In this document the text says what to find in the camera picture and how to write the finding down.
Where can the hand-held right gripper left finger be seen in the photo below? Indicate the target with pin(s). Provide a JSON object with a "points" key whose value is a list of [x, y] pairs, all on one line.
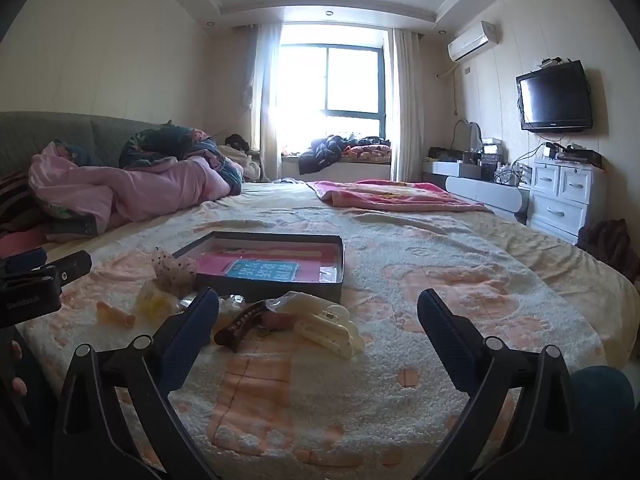
{"points": [[190, 332]]}

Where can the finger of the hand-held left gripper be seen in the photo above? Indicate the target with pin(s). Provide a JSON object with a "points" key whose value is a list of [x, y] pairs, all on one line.
{"points": [[22, 260], [70, 265]]}

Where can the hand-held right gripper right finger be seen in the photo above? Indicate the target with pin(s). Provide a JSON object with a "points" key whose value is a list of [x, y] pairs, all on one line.
{"points": [[450, 332]]}

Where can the brown hair clip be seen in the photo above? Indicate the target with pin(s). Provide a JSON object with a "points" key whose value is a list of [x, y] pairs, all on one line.
{"points": [[240, 325]]}

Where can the polka dot scrunchie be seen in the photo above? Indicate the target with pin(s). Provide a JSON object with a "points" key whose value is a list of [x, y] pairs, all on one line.
{"points": [[172, 270]]}

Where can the dark grey box tray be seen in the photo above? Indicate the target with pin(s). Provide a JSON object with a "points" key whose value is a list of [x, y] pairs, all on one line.
{"points": [[300, 290]]}

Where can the cream claw hair clip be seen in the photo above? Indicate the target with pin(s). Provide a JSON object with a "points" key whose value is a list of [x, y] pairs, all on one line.
{"points": [[325, 332]]}

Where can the person's left hand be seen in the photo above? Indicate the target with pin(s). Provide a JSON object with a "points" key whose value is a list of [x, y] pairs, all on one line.
{"points": [[19, 386]]}

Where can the pink pillow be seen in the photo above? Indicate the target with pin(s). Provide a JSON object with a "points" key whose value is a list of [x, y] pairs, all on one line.
{"points": [[17, 244]]}

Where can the striped pillow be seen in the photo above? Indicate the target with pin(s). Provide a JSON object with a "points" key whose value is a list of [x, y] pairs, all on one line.
{"points": [[15, 195]]}

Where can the pink quilt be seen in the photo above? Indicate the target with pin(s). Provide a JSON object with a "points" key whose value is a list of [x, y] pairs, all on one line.
{"points": [[150, 185]]}

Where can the green bed headboard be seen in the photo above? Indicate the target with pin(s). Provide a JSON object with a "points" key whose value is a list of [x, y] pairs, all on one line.
{"points": [[75, 132]]}

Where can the white dressing table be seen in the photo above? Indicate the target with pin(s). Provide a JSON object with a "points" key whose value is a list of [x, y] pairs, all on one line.
{"points": [[480, 187]]}

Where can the pink printed blanket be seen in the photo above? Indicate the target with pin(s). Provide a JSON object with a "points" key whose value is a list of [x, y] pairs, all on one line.
{"points": [[390, 195]]}

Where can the dark floral quilt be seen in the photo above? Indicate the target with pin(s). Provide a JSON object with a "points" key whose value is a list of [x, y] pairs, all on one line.
{"points": [[160, 142]]}

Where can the person's leg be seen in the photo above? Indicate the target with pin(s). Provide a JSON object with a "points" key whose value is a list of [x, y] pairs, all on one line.
{"points": [[600, 410]]}

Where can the brown bag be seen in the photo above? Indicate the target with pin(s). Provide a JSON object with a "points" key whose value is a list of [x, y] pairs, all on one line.
{"points": [[607, 250]]}

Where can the white drawer cabinet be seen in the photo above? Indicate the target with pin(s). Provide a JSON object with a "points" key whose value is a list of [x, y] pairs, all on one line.
{"points": [[565, 195]]}

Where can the dark hat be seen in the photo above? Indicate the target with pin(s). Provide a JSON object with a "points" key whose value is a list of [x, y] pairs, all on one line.
{"points": [[236, 142]]}

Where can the pink windowsill blanket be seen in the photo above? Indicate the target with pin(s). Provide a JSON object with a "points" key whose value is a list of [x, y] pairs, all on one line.
{"points": [[367, 152]]}

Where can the table mirror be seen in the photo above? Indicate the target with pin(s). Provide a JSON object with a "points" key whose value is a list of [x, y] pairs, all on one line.
{"points": [[467, 135]]}

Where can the black set-top box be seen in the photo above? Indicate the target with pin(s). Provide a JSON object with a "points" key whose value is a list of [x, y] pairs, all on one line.
{"points": [[580, 156]]}

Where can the dark puffer jacket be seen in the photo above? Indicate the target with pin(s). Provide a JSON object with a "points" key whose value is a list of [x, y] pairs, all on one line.
{"points": [[320, 152]]}

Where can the sheer white curtain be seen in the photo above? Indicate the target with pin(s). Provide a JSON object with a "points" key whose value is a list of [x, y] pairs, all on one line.
{"points": [[262, 110], [407, 110]]}

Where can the window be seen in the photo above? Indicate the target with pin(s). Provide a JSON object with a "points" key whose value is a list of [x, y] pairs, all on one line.
{"points": [[350, 80]]}

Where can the white air conditioner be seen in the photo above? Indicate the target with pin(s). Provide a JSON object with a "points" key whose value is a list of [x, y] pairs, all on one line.
{"points": [[472, 42]]}

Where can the black wall television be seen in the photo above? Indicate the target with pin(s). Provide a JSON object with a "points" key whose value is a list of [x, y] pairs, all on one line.
{"points": [[552, 95]]}

